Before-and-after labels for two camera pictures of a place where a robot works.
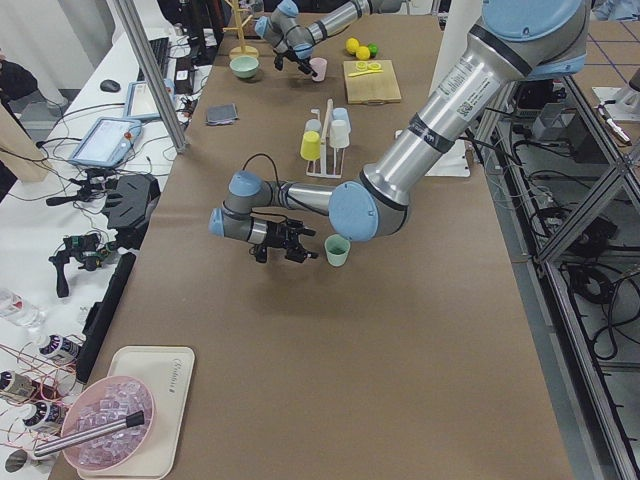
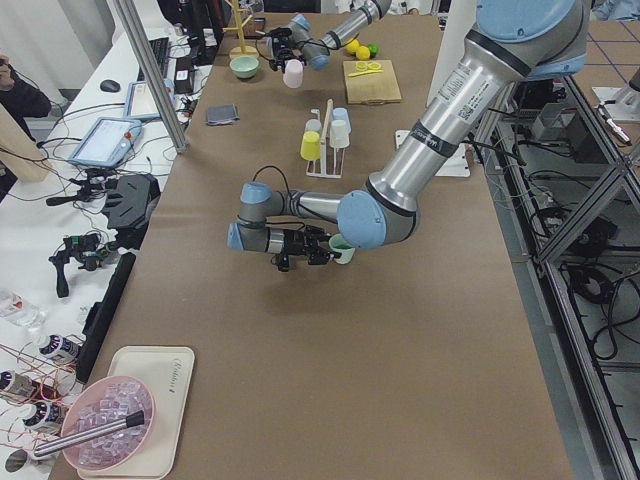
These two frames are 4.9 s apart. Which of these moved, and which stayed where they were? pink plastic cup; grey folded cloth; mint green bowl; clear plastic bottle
Moved: pink plastic cup
Stayed: grey folded cloth; clear plastic bottle; mint green bowl
